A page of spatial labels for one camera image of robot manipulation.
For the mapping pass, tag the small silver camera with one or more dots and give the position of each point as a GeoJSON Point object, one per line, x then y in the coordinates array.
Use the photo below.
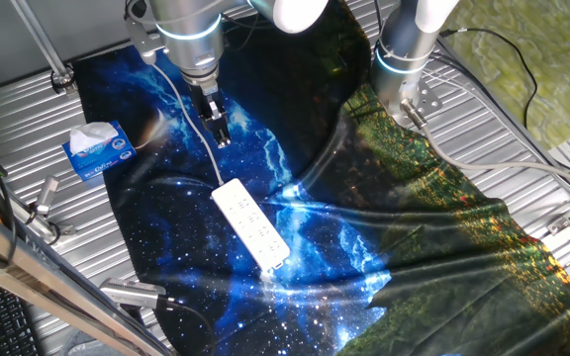
{"type": "Point", "coordinates": [47, 195]}

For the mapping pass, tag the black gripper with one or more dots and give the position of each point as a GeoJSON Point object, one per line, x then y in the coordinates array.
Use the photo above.
{"type": "Point", "coordinates": [201, 96]}

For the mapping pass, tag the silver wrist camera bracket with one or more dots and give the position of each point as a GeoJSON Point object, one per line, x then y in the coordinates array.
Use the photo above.
{"type": "Point", "coordinates": [142, 42]}

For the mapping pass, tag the blue tissue box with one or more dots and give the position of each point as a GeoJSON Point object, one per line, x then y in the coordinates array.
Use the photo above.
{"type": "Point", "coordinates": [99, 155]}

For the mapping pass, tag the green mottled mat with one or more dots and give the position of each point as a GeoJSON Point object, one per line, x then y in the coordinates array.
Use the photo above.
{"type": "Point", "coordinates": [552, 74]}

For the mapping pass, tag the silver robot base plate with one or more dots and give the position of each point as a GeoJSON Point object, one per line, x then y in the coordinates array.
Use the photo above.
{"type": "Point", "coordinates": [426, 101]}

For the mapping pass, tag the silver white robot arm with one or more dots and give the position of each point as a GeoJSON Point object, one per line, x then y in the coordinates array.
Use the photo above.
{"type": "Point", "coordinates": [193, 34]}

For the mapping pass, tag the silver metal frame bar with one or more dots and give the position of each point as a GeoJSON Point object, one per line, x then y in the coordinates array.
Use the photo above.
{"type": "Point", "coordinates": [42, 282]}

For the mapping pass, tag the black round pole base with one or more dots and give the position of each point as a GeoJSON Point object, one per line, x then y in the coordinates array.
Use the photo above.
{"type": "Point", "coordinates": [62, 80]}

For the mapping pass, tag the silver metal pole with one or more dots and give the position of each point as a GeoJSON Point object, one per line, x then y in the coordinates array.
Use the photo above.
{"type": "Point", "coordinates": [37, 34]}

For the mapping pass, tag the long silver camera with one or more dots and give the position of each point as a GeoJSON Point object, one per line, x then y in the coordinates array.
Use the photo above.
{"type": "Point", "coordinates": [131, 293]}

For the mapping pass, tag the galaxy and forest print cloth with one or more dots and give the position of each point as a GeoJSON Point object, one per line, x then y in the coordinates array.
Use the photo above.
{"type": "Point", "coordinates": [245, 296]}

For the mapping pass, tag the white power strip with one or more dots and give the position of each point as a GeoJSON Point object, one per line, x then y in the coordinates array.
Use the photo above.
{"type": "Point", "coordinates": [250, 225]}

